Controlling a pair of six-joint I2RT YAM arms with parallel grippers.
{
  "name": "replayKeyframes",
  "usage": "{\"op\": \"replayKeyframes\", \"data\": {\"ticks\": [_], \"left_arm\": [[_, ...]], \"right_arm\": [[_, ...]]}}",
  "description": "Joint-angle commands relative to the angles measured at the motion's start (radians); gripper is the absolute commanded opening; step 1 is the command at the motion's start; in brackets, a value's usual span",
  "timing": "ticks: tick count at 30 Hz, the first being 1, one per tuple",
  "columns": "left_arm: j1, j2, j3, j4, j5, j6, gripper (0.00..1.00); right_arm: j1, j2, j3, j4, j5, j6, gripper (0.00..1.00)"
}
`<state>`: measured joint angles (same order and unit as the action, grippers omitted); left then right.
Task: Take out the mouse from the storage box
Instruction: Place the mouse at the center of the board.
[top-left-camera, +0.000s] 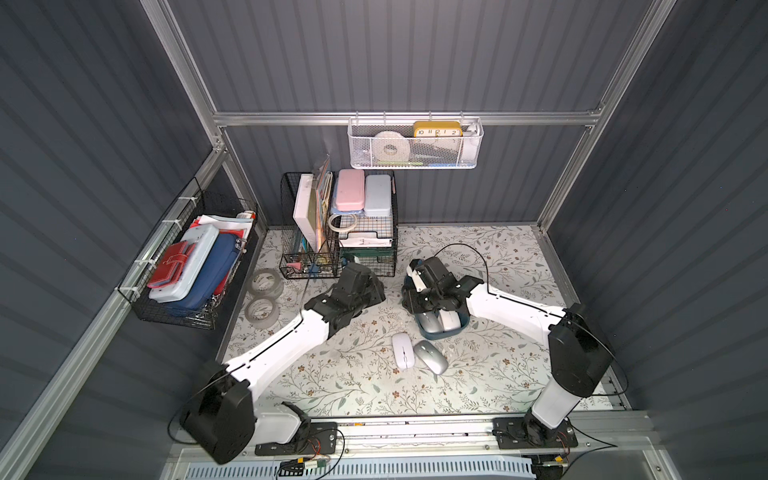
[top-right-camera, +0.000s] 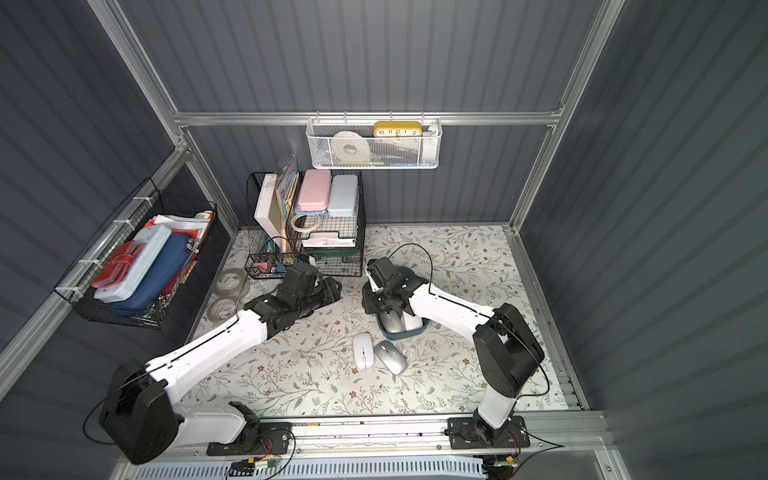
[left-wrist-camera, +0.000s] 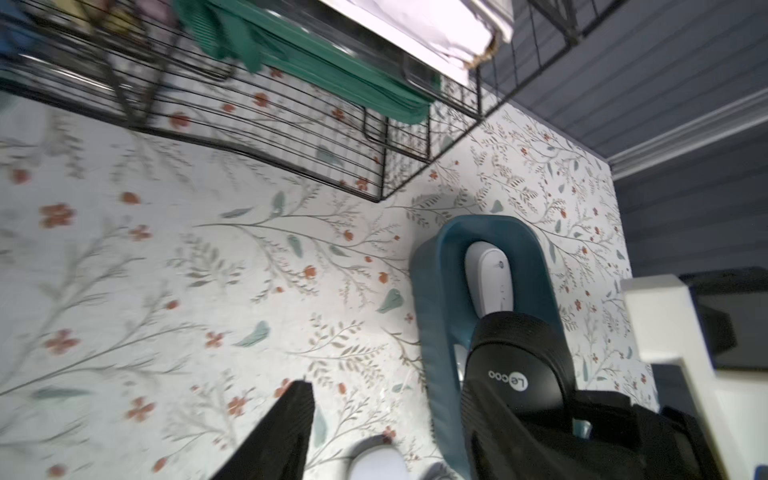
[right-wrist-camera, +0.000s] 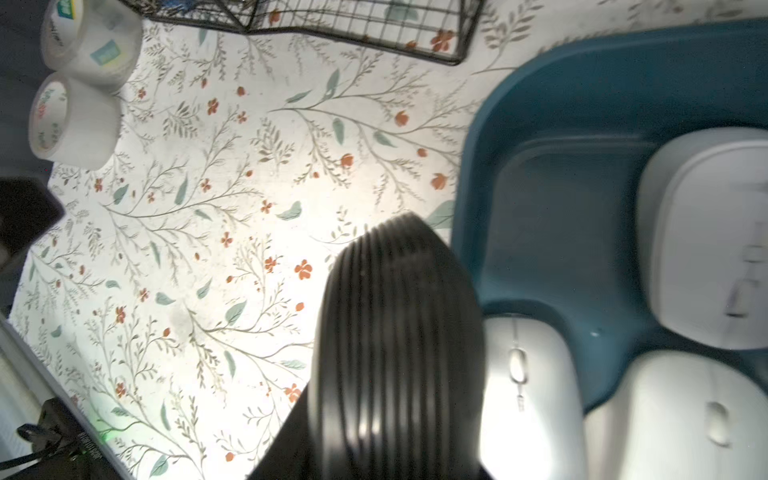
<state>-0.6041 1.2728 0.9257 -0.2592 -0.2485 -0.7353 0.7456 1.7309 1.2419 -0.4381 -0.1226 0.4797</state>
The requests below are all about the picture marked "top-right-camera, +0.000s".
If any white wireless mouse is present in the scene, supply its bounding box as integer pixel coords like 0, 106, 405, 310
353, 333, 375, 370

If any silver wireless mouse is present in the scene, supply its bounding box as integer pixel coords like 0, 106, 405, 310
374, 340, 408, 376

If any teal plastic storage box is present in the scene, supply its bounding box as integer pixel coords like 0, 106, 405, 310
362, 258, 429, 340

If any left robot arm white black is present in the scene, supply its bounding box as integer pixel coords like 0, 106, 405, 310
99, 277, 342, 465

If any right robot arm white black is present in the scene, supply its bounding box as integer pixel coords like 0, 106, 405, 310
362, 276, 545, 431

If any silver ergonomic mouse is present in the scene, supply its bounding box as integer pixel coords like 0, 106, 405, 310
379, 310, 405, 334

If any white ergonomic mouse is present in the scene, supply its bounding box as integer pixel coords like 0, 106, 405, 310
402, 311, 425, 335

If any tape roll on organizer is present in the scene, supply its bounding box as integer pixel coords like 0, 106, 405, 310
290, 214, 322, 234

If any clear tape roll upper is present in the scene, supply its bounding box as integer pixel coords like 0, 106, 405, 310
213, 268, 249, 299

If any clear tape roll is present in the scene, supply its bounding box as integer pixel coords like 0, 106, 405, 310
206, 298, 239, 325
213, 268, 249, 299

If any white book upright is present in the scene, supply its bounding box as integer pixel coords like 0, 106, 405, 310
254, 173, 283, 252

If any clear tape roll lower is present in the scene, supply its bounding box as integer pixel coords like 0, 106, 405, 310
206, 298, 239, 325

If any pink pencil case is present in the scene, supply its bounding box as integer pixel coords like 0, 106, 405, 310
296, 169, 332, 212

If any light blue pencil case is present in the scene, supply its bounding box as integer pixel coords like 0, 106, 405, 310
327, 174, 358, 218

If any navy blue pouch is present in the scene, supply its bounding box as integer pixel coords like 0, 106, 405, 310
109, 233, 192, 317

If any white tape roll in basket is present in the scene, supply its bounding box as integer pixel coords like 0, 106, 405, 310
330, 131, 371, 163

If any yellow clock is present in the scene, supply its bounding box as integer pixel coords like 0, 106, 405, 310
373, 120, 423, 139

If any white plastic case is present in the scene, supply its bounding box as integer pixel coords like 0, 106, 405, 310
94, 225, 172, 303

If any red wallet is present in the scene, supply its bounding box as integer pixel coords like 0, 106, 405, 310
91, 240, 144, 289

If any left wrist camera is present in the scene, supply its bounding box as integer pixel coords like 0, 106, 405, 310
281, 263, 319, 296

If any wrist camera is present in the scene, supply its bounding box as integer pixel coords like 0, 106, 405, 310
366, 257, 402, 292
281, 263, 319, 296

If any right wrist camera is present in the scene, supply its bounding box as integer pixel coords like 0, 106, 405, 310
366, 257, 402, 292

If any black wire desk organizer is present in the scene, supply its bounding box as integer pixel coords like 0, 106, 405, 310
244, 185, 366, 280

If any white wire wall basket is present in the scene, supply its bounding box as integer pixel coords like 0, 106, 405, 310
306, 117, 443, 170

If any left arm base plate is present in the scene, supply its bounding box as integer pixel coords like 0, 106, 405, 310
206, 422, 292, 457

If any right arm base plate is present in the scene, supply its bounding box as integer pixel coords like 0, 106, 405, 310
443, 416, 531, 450

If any black wire side basket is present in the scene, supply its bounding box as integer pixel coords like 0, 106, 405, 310
54, 173, 218, 330

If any aluminium front rail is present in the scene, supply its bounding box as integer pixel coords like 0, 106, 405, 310
112, 410, 630, 479

